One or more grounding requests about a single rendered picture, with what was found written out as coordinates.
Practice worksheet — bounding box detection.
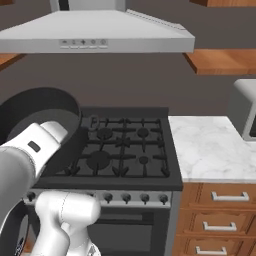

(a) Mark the black stove knob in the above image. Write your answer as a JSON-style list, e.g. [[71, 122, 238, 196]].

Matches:
[[121, 193, 132, 205], [102, 192, 114, 205], [158, 194, 169, 206], [26, 191, 37, 203], [139, 193, 151, 205]]

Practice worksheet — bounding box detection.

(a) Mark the wooden drawer front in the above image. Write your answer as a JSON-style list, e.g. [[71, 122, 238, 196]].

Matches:
[[190, 209, 256, 236], [183, 236, 256, 256], [198, 182, 256, 209]]

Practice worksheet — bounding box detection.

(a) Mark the dark oven door handle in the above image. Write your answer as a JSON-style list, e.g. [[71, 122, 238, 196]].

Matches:
[[97, 213, 155, 225]]

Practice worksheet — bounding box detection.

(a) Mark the black gas stove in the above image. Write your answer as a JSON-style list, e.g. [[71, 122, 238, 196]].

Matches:
[[22, 106, 184, 256]]

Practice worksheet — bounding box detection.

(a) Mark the wooden wall shelf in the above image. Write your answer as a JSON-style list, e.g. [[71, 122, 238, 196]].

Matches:
[[182, 48, 256, 76], [189, 0, 256, 8], [0, 53, 27, 72]]

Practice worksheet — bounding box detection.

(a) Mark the silver range hood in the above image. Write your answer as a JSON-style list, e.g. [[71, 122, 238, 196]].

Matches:
[[0, 0, 196, 55]]

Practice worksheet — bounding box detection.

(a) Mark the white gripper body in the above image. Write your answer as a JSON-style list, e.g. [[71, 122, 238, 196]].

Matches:
[[39, 120, 70, 145]]

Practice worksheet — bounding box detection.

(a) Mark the silver drawer handle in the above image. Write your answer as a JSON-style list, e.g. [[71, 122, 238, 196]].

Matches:
[[210, 191, 250, 203], [202, 221, 238, 232], [195, 245, 228, 256]]

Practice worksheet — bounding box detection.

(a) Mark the pale grey countertop appliance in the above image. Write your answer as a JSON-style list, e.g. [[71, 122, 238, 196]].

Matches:
[[227, 78, 256, 142]]

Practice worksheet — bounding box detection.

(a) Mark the black oven door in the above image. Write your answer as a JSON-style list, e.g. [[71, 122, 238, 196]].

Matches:
[[87, 207, 172, 256]]

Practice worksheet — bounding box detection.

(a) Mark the large dark grey pan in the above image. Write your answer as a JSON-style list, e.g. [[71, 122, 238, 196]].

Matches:
[[0, 87, 100, 178]]

